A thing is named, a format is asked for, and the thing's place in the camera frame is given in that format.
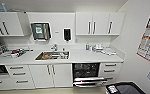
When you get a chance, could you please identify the white kitchen counter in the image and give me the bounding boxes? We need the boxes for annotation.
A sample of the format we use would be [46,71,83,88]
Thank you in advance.
[0,47,126,67]

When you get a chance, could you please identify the steel kitchen sink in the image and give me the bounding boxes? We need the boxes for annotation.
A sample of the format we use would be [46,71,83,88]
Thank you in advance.
[34,50,71,62]

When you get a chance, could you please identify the small clear bottle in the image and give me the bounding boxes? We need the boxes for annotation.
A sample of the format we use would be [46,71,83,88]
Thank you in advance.
[85,42,92,52]

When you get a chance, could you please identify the black soap dispenser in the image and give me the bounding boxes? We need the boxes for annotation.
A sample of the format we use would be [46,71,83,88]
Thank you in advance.
[63,27,72,43]

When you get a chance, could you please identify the steel faucet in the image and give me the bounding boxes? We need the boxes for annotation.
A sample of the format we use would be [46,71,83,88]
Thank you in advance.
[50,43,59,53]

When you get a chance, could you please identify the steel dishwasher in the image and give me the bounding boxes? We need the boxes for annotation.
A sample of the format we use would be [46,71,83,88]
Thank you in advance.
[71,62,109,89]

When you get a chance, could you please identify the white countertop tray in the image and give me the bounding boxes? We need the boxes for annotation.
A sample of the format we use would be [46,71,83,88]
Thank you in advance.
[102,47,118,56]

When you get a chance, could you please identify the white two-door base cabinet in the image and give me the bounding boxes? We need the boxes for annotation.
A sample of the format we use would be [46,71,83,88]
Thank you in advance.
[28,63,74,89]

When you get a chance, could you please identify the steel paper towel dispenser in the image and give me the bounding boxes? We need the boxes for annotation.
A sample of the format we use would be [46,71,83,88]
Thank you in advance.
[30,22,53,42]

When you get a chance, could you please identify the white narrow drawer stack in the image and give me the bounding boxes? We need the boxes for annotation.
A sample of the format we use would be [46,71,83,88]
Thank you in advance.
[98,61,124,85]

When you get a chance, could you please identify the red item in rack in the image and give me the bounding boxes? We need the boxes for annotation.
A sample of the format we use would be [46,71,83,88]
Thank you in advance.
[10,49,20,55]

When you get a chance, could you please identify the white wide drawer stack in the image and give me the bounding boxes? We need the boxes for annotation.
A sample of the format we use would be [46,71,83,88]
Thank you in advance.
[0,64,36,92]

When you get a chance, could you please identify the blue bottle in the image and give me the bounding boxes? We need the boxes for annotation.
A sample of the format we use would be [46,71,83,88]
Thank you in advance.
[0,2,8,13]

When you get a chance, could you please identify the white three-door wall cabinet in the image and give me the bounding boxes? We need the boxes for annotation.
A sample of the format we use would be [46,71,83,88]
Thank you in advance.
[75,11,126,37]

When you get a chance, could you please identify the wire dish rack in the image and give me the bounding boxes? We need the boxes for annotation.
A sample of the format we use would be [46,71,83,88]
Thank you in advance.
[0,45,34,58]

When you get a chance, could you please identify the white two-door wall cabinet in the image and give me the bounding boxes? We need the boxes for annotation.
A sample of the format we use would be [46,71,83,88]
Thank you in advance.
[0,11,29,37]

